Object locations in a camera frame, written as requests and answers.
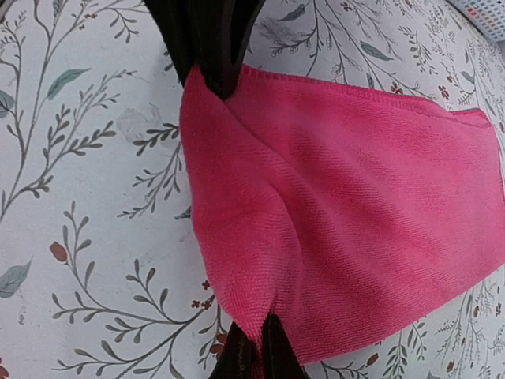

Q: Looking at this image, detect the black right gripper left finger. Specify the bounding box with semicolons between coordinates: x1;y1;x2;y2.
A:
209;323;257;379

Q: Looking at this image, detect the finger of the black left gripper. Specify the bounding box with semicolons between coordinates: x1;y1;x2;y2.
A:
144;0;264;100

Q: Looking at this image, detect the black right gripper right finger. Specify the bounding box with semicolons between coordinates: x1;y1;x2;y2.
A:
261;313;308;379

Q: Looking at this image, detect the pink towel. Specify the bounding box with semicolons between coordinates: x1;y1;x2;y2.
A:
180;66;504;378

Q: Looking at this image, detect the floral tablecloth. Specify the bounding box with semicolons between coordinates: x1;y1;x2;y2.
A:
1;1;504;378

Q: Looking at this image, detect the white plastic basket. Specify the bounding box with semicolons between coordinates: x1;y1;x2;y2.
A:
448;0;505;43

